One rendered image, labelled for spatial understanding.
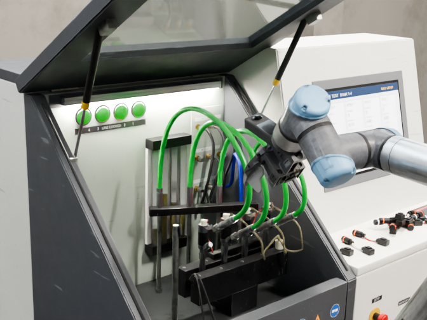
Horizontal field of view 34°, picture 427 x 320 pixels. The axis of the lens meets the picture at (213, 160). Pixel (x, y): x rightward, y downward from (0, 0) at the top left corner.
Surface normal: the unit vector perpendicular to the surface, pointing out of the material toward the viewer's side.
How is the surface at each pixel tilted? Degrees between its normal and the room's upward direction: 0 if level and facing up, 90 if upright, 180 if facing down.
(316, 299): 90
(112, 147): 90
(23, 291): 90
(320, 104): 46
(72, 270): 90
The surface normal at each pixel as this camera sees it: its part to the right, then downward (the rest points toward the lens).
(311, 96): 0.21, -0.48
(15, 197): -0.76, 0.15
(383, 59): 0.64, -0.01
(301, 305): 0.65, 0.22
